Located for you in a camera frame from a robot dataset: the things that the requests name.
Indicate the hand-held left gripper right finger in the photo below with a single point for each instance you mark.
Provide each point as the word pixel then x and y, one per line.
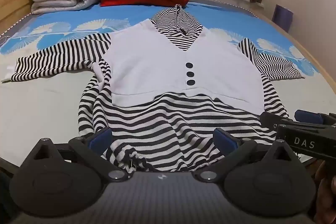
pixel 224 140

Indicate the purple box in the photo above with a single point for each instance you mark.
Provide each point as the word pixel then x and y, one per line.
pixel 282 18

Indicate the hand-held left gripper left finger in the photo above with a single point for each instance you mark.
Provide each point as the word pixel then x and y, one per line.
pixel 101 141

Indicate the person's right hand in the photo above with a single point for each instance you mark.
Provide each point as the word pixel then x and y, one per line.
pixel 326 187

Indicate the wooden bed frame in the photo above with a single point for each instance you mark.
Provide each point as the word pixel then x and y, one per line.
pixel 309 56

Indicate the black white striped hooded top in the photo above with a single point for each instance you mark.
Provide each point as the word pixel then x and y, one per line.
pixel 157 64

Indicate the blue fan print bedsheet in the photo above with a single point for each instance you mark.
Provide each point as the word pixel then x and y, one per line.
pixel 39 108

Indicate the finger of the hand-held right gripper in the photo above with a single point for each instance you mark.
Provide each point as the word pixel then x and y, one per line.
pixel 308 116
pixel 273 120

